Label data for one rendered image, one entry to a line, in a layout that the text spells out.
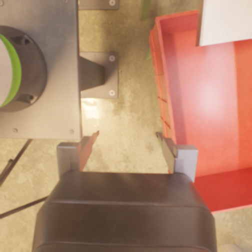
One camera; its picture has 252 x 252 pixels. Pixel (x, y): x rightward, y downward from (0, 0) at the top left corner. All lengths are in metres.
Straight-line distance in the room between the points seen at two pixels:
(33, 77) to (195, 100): 0.59
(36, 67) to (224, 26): 0.38
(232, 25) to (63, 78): 0.36
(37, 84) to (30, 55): 0.05
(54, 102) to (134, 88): 0.94
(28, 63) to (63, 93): 0.08
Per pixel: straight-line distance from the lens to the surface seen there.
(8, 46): 0.31
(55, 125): 0.37
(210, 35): 0.47
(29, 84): 0.34
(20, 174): 1.68
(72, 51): 0.35
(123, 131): 1.31
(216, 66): 0.78
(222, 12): 0.46
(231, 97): 0.82
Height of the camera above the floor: 1.25
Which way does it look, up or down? 75 degrees down
